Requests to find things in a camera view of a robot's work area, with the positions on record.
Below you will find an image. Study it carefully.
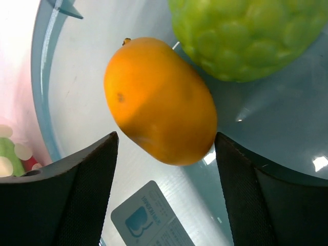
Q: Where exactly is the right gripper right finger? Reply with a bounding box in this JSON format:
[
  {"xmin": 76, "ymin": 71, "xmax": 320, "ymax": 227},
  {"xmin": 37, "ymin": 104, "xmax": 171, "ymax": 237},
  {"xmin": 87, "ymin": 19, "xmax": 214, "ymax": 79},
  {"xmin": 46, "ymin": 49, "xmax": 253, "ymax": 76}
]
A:
[{"xmin": 215, "ymin": 133, "xmax": 327, "ymax": 245}]

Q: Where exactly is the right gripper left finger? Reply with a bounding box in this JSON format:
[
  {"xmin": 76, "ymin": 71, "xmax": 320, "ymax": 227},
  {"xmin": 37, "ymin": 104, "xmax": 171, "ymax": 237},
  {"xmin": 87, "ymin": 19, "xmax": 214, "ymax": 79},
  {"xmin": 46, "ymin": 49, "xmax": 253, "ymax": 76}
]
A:
[{"xmin": 1, "ymin": 132, "xmax": 119, "ymax": 245}]

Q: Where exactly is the red chili pepper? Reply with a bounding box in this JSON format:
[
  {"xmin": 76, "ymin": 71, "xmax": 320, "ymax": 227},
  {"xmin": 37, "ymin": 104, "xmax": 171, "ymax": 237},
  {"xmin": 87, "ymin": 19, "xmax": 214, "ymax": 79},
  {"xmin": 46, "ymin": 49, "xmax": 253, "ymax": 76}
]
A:
[{"xmin": 22, "ymin": 156, "xmax": 43, "ymax": 172}]

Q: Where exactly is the light green cucumber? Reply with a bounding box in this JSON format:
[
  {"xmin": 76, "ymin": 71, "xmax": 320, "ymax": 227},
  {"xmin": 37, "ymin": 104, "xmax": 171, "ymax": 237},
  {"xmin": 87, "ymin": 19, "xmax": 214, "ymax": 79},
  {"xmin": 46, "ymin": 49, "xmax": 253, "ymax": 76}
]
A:
[{"xmin": 1, "ymin": 137, "xmax": 25, "ymax": 177}]

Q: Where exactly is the orange mango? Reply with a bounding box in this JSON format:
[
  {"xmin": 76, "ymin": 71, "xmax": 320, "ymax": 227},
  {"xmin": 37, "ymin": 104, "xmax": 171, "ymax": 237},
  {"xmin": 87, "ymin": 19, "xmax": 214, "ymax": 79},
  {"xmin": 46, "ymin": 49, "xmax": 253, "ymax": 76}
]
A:
[{"xmin": 104, "ymin": 37, "xmax": 218, "ymax": 166}]

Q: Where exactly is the clear zip top bag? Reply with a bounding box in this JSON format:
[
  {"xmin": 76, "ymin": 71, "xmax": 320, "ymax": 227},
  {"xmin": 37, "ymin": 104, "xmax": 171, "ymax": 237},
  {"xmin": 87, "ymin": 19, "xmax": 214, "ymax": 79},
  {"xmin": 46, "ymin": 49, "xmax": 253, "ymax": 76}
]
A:
[{"xmin": 1, "ymin": 1, "xmax": 51, "ymax": 166}]

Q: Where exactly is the teal plastic bin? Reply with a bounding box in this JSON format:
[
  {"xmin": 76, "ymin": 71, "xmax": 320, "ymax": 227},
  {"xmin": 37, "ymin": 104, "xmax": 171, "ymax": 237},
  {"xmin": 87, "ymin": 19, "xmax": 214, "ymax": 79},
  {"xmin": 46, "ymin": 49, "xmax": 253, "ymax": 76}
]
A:
[{"xmin": 31, "ymin": 1, "xmax": 327, "ymax": 245}]

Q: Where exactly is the green custard apple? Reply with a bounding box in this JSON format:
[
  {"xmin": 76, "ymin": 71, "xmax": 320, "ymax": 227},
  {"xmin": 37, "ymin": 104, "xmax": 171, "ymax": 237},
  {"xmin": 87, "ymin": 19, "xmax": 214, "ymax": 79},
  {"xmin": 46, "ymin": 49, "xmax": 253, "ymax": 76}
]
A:
[{"xmin": 168, "ymin": 0, "xmax": 327, "ymax": 82}]

